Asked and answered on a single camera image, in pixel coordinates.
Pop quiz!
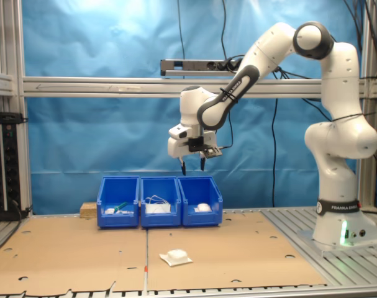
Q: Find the bagged white cotton packet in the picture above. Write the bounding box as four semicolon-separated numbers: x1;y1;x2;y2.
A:
158;248;194;267
193;202;212;214

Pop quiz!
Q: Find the blue plastic bin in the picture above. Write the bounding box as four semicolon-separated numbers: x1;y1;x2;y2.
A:
177;176;224;228
96;176;142;230
139;176;183;229

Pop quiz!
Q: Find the grey power strip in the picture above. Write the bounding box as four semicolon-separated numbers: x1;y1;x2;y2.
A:
160;58;244;77

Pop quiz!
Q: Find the horizontal aluminium beam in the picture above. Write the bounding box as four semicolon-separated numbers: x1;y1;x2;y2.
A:
22;76;377;99

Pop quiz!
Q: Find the brown cardboard sheet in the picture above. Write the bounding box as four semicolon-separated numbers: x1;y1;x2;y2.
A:
0;215;149;297
145;210;328;293

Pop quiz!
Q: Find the light wooden block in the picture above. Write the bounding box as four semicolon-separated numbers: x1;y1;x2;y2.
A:
80;202;99;216

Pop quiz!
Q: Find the black equipment rack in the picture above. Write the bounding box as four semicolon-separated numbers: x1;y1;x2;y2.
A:
0;112;30;222

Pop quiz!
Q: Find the black camera cable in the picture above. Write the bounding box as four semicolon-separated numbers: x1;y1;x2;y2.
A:
217;110;235;150

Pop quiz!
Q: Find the black hanging cable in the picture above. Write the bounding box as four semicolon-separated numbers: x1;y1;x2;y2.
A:
271;97;279;208
220;0;229;60
176;0;186;61

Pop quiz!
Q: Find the aluminium frame post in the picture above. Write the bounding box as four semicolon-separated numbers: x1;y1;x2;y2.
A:
358;0;377;208
0;0;33;215

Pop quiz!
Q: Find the black cable bundle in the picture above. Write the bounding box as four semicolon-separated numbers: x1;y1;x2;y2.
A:
343;0;377;78

